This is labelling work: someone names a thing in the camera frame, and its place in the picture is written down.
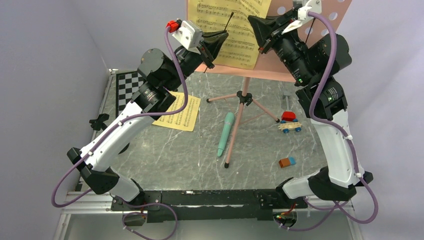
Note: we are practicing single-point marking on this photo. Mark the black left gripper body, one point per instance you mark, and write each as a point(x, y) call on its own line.
point(189, 62)

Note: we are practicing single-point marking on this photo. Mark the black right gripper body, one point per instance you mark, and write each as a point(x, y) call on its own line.
point(290, 45)

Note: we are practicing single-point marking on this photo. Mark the yellow sheet music top page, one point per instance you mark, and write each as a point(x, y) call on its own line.
point(240, 49)

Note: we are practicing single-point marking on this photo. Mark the yellow sheet music page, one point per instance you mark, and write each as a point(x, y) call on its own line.
point(240, 49)
point(184, 120)

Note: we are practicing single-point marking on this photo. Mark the pink perforated music stand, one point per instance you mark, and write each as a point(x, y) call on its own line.
point(310, 33)

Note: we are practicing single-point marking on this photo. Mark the yellow sheet music bottom page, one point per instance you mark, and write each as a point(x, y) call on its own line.
point(184, 120)

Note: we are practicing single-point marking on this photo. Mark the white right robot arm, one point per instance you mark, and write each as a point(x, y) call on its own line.
point(324, 102)

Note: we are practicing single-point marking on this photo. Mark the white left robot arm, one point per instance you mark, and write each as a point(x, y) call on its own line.
point(163, 92)

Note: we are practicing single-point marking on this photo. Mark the black white chessboard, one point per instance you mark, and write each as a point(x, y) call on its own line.
point(127, 83)

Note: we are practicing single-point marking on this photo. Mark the red wooden toy car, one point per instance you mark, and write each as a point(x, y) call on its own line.
point(289, 122)

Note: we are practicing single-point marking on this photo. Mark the black clamp knob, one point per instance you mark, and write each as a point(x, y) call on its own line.
point(99, 123)

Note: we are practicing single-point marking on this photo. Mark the orange blue toy block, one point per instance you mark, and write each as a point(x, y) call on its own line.
point(286, 162)

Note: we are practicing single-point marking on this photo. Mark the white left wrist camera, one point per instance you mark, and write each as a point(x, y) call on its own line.
point(187, 34)

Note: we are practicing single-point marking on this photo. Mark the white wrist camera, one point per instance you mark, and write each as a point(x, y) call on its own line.
point(303, 8)
point(187, 34)

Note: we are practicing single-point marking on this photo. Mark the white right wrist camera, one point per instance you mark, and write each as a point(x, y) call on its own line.
point(303, 8)

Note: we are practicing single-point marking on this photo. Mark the grey metal bracket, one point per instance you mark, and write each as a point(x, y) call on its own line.
point(287, 95)

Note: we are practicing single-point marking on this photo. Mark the mint green toy recorder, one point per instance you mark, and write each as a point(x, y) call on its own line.
point(227, 126)

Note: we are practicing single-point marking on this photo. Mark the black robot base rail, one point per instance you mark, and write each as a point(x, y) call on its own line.
point(216, 204)

